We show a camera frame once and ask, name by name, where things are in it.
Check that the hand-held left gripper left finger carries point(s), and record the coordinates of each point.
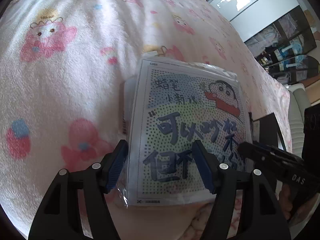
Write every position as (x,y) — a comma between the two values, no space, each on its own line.
(116,166)

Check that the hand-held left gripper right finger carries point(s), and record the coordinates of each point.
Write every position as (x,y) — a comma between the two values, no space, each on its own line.
(203,167)

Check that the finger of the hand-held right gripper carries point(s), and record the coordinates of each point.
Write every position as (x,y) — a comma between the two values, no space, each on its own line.
(280,152)
(255,155)

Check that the black square display frame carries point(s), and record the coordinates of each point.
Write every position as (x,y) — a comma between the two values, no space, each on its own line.
(268,122)

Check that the bagged cartoon dot-pattern sheet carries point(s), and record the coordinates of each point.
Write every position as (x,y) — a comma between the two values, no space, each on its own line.
(180,120)

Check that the person's right hand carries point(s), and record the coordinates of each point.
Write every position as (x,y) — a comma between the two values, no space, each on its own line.
(285,200)

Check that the white ribbed sofa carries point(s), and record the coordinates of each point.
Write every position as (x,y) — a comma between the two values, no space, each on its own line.
(296,107)

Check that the white pink-lined cloth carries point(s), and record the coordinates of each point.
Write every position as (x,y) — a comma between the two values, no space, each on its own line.
(232,220)

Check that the pink cartoon printed blanket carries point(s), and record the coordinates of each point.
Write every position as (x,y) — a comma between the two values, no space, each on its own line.
(75,80)

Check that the black display shelf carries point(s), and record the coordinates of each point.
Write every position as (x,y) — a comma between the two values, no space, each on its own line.
(282,42)

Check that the white door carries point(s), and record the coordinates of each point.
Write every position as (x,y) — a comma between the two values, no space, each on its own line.
(247,2)

